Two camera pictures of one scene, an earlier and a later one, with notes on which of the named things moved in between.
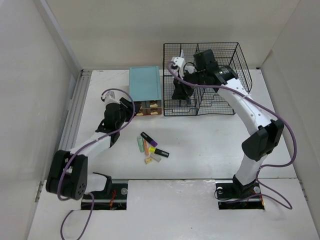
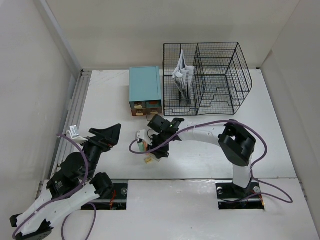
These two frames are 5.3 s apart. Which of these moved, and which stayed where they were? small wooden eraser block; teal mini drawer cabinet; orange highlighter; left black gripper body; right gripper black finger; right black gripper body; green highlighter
Moved: right black gripper body; right gripper black finger; left black gripper body
Stayed: green highlighter; teal mini drawer cabinet; orange highlighter; small wooden eraser block
